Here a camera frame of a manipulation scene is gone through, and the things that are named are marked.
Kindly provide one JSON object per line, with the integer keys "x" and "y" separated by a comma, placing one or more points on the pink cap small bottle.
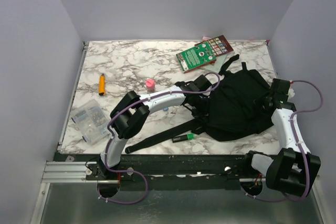
{"x": 150, "y": 85}

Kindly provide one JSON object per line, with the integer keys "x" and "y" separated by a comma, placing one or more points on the green black highlighter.
{"x": 182, "y": 138}

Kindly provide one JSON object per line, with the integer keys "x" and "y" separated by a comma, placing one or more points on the black student backpack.
{"x": 229, "y": 113}

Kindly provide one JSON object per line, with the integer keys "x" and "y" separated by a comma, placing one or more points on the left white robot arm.
{"x": 130, "y": 114}

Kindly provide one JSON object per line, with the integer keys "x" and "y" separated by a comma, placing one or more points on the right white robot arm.
{"x": 293, "y": 170}

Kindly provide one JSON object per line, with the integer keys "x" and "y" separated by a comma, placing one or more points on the green book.
{"x": 196, "y": 57}

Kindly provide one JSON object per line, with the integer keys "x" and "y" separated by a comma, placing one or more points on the grey notebook under books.
{"x": 220, "y": 60}

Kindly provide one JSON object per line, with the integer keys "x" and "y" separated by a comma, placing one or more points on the orange utility knife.
{"x": 101, "y": 87}

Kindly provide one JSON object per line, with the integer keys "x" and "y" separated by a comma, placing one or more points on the dark red book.
{"x": 219, "y": 45}

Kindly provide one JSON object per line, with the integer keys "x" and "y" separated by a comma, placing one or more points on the clear plastic screw box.
{"x": 91, "y": 121}

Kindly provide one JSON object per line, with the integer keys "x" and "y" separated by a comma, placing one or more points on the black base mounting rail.
{"x": 170, "y": 172}

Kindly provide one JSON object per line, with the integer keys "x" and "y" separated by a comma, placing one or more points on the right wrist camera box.
{"x": 291, "y": 92}

